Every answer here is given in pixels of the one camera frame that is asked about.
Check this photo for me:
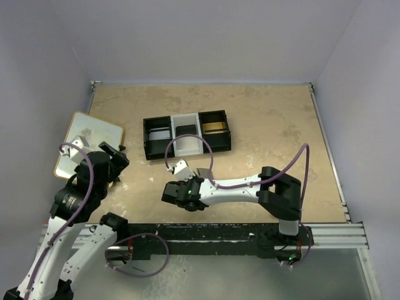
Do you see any three-compartment card tray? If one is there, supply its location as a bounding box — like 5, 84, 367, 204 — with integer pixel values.
143, 110, 231, 161

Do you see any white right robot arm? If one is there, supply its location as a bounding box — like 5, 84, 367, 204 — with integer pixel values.
161, 166, 303, 244

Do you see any aluminium frame rail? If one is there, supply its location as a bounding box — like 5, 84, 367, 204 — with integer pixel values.
37, 224, 369, 249

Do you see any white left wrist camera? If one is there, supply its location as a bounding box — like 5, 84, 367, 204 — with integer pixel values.
59, 135, 91, 164

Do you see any wood-framed whiteboard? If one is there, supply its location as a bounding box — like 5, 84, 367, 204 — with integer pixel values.
54, 112, 124, 179

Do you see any black card in tray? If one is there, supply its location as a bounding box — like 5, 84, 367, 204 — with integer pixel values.
175, 124, 198, 136

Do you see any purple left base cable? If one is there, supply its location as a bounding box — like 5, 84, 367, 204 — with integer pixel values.
104, 232, 170, 278

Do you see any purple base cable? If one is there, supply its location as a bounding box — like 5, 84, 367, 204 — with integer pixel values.
104, 232, 170, 278
279, 223, 313, 269

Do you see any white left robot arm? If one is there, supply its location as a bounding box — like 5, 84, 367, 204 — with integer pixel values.
4, 141, 129, 299

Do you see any silver card in tray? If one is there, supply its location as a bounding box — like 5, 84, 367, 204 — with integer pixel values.
149, 127, 171, 141

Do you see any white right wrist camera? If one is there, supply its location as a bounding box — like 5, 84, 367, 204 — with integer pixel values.
167, 159, 197, 182

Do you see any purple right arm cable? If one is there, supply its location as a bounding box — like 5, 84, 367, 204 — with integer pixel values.
164, 134, 310, 216

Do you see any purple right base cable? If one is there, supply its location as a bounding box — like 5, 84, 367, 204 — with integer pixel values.
279, 223, 313, 269

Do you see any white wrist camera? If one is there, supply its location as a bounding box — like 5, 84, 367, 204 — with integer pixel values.
167, 159, 197, 182
59, 135, 91, 164

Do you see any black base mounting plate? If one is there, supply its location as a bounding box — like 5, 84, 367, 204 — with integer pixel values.
116, 223, 314, 260

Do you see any gold card in tray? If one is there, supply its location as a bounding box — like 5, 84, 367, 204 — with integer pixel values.
202, 122, 226, 135

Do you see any grey card holder wallet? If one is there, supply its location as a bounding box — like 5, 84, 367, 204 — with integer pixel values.
196, 167, 213, 178

